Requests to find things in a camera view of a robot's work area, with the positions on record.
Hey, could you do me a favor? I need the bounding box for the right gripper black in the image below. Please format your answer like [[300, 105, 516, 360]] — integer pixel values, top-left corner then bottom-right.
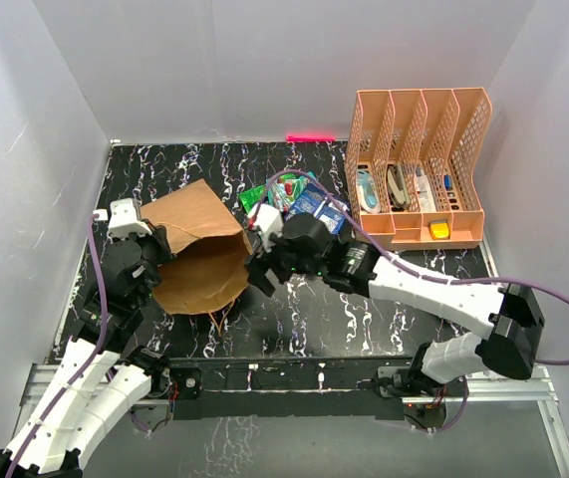
[[244, 227, 325, 297]]

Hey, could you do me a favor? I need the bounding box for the brown paper bag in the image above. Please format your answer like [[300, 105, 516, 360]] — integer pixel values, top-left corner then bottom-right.
[[142, 179, 252, 334]]

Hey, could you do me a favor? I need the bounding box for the green Chuba cassava chips bag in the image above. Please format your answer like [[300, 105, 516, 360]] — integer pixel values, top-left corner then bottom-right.
[[238, 184, 268, 215]]

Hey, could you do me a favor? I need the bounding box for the teal red candy bag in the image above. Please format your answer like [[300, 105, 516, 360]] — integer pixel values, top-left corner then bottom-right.
[[267, 173, 309, 213]]

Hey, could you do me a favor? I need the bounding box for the blue white snack bag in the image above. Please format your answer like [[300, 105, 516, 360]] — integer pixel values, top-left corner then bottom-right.
[[285, 183, 349, 235]]

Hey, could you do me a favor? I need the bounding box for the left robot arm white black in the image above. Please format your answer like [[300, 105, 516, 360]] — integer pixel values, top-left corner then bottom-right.
[[0, 220, 171, 477]]

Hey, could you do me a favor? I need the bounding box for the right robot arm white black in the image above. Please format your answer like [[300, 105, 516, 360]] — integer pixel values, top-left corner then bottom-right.
[[245, 206, 544, 397]]

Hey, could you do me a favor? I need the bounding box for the blue white tape dispenser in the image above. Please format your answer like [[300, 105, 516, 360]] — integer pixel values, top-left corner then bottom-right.
[[357, 168, 381, 214]]

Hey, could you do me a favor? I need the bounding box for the pink tape strip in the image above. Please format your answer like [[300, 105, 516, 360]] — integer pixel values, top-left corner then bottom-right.
[[286, 131, 336, 143]]

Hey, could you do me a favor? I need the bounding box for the grey stapler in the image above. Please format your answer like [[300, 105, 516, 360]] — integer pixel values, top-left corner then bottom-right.
[[387, 163, 411, 210]]

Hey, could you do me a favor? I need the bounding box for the white small packet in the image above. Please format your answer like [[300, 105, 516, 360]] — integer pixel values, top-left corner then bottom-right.
[[415, 167, 436, 212]]

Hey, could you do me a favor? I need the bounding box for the orange plastic desk organizer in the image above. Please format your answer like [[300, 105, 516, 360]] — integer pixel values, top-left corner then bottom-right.
[[344, 88, 492, 251]]

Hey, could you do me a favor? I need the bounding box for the yellow small object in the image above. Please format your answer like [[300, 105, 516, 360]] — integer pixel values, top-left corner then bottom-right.
[[428, 221, 450, 240]]

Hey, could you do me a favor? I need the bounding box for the blue small connector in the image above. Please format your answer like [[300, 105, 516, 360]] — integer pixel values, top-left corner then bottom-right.
[[443, 174, 454, 191]]

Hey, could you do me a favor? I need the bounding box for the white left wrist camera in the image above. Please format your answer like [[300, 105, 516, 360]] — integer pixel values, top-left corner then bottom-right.
[[93, 198, 151, 240]]

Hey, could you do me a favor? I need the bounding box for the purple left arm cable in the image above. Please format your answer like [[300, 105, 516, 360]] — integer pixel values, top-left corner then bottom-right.
[[2, 211, 170, 478]]

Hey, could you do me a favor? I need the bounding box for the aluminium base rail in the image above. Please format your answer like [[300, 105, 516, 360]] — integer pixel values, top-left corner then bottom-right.
[[0, 358, 569, 477]]

